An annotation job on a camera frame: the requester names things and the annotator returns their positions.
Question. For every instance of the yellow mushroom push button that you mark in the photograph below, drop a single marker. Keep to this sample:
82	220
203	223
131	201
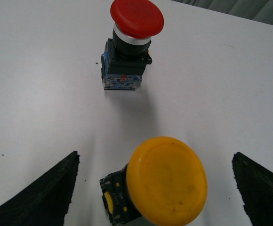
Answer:
164	182

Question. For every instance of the red mushroom push button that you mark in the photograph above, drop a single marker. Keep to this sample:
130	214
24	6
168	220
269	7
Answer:
126	54

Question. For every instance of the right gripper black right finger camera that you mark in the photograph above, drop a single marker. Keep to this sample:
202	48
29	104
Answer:
255	184

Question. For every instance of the right grey curtain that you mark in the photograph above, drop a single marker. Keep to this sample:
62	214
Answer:
256	10

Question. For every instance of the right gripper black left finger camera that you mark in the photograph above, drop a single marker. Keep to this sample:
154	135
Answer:
45	202

